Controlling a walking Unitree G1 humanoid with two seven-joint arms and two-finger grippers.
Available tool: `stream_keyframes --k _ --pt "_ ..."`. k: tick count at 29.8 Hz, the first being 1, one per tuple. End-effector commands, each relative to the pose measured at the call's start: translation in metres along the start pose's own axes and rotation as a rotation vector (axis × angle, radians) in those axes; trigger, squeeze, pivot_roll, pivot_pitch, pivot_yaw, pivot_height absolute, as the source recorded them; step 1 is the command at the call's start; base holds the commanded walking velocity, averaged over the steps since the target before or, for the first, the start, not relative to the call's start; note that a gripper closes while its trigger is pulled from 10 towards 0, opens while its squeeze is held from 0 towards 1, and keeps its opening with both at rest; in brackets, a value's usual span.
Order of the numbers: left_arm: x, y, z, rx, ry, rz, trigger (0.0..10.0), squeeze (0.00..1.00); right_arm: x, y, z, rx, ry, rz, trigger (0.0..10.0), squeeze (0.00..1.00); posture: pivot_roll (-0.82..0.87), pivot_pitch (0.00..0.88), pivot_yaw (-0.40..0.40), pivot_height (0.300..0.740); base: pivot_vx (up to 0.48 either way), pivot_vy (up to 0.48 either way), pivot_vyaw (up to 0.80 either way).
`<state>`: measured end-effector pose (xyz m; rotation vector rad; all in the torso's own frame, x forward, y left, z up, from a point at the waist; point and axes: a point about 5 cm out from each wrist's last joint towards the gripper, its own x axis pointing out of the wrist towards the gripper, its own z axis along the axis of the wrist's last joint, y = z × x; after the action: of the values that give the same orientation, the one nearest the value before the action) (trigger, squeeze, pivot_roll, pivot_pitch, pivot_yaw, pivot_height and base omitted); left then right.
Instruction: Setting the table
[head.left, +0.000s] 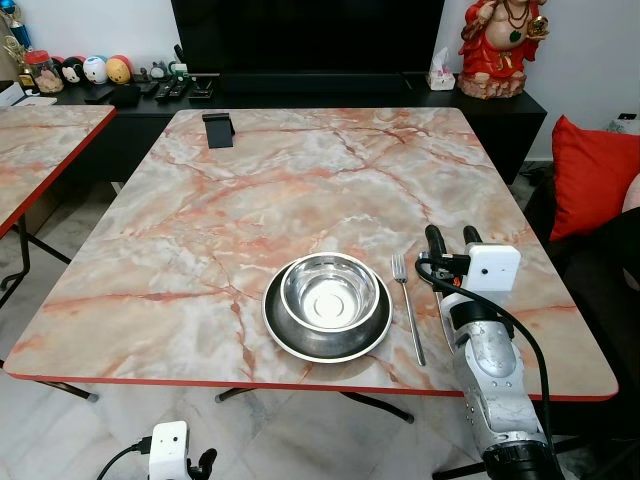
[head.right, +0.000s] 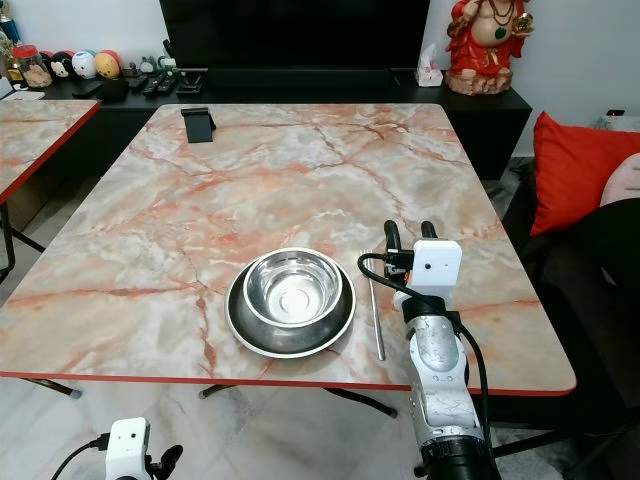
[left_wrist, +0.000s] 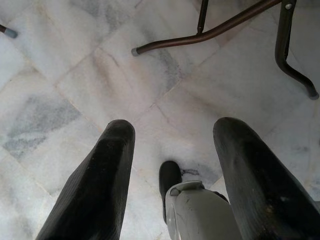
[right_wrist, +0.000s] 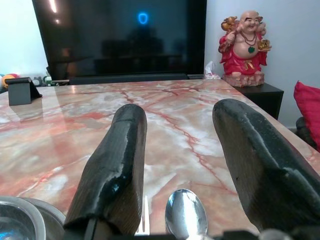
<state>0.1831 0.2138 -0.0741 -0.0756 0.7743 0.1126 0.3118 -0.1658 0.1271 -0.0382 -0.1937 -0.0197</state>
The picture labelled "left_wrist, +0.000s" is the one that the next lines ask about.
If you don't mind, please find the dark table leg grey cap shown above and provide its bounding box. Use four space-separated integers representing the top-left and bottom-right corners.
0 24 19 39

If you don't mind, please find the brown metal table frame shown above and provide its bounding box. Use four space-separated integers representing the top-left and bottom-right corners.
131 0 320 101

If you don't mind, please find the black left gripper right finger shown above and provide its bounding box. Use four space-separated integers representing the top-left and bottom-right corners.
212 116 320 240

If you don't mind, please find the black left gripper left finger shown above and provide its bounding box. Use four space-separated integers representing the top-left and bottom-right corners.
34 119 136 240

